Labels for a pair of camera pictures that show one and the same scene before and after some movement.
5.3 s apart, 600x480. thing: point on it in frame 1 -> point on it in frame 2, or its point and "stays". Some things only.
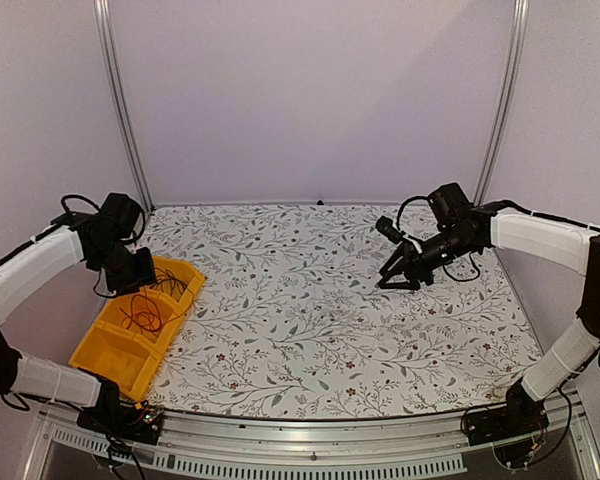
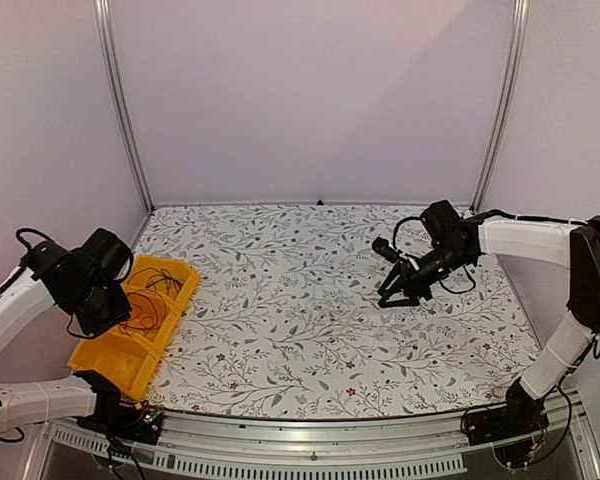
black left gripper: x=145 y=276 -> x=122 y=312
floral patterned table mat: x=292 y=325 stays
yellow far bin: x=175 y=280 stays
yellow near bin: x=131 y=360 stays
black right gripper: x=413 y=266 -> x=413 y=284
